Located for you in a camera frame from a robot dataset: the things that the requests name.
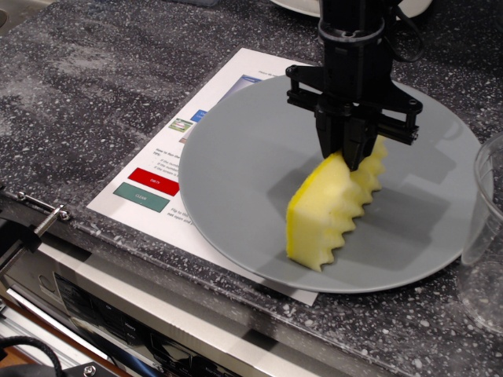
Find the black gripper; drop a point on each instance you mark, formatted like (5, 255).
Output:
(352, 94)

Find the yellow foam sponge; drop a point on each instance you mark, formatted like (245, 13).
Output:
(324, 207)

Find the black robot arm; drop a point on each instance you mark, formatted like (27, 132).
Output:
(365, 14)

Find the grey round plate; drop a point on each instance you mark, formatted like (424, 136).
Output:
(245, 159)

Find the white dish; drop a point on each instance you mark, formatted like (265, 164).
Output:
(411, 8)

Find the clear plastic cup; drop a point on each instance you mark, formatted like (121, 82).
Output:
(480, 273)

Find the laminated instruction sheet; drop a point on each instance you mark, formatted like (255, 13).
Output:
(145, 193)

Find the stainless dishwasher control panel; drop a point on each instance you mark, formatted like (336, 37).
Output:
(144, 328)

